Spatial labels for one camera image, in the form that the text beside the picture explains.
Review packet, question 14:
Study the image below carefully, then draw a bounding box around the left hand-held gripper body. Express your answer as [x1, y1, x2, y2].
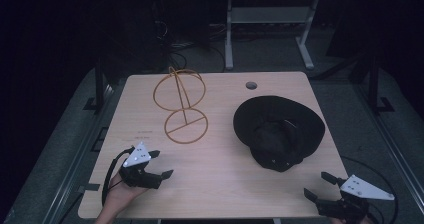
[118, 141, 164, 190]

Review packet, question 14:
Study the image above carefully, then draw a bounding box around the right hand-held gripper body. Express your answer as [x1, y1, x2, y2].
[315, 174, 396, 224]

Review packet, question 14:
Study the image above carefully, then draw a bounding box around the person's right hand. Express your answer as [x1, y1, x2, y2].
[329, 217, 374, 224]

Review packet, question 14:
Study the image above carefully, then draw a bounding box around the person's left hand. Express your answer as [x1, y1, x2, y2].
[105, 172, 150, 215]

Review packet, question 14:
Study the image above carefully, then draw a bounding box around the black hat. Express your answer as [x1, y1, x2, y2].
[232, 95, 326, 173]

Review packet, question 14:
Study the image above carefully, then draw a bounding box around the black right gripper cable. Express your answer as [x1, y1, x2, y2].
[339, 155, 400, 224]

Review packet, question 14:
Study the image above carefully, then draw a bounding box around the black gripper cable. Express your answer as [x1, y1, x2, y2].
[101, 146, 136, 206]
[339, 155, 400, 224]

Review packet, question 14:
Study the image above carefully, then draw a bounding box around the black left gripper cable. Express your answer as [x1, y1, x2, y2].
[101, 146, 136, 206]

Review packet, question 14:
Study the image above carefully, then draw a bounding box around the gold wire hat stand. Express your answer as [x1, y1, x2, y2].
[152, 66, 210, 145]

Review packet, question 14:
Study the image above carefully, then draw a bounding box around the black metal post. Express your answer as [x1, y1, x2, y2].
[366, 50, 396, 115]
[83, 57, 111, 114]

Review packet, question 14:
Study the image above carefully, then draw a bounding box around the bundle of floor cables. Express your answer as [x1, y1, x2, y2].
[151, 0, 228, 72]

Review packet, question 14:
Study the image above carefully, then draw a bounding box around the white metal frame stand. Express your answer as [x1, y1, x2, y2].
[224, 0, 322, 71]

